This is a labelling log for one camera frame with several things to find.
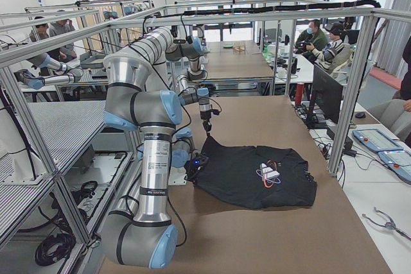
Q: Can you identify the aluminium frame post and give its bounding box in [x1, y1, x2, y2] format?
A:
[328, 14, 378, 177]

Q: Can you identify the black t-shirt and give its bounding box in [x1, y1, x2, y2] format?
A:
[195, 137, 317, 209]

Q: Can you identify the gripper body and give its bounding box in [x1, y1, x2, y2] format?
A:
[184, 154, 209, 183]
[199, 103, 220, 130]

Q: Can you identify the black monitor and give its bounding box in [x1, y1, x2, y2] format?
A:
[305, 64, 343, 129]

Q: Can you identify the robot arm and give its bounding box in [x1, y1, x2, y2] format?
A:
[102, 27, 211, 269]
[166, 27, 220, 136]

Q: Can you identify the metal grabber tool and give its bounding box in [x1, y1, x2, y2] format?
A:
[362, 207, 410, 238]

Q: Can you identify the aluminium frame workbench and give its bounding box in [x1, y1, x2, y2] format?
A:
[1, 101, 133, 246]

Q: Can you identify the teach pendant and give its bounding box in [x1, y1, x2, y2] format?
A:
[352, 129, 403, 153]

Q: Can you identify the person with blue mask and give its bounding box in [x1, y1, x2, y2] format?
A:
[295, 19, 328, 62]

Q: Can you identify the person with vr headset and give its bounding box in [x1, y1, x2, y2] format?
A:
[312, 23, 351, 74]

